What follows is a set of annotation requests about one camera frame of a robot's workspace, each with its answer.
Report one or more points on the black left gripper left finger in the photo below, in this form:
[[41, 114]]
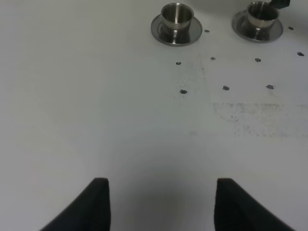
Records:
[[90, 211]]

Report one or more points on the left stainless steel teacup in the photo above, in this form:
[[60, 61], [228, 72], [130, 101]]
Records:
[[176, 21]]

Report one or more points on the left stainless steel saucer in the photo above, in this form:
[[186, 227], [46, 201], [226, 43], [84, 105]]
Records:
[[195, 31]]

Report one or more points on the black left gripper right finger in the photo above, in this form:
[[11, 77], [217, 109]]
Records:
[[236, 210]]

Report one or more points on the stainless steel saucer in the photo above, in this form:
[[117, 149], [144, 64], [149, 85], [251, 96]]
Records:
[[195, 31], [274, 32]]

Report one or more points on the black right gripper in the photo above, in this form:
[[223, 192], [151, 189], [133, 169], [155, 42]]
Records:
[[279, 4]]

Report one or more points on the stainless steel teacup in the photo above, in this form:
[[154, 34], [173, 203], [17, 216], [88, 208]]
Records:
[[261, 17], [176, 21]]

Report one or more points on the right stainless steel saucer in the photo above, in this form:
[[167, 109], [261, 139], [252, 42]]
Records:
[[274, 32]]

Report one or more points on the right stainless steel teacup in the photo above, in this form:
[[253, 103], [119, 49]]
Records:
[[261, 17]]

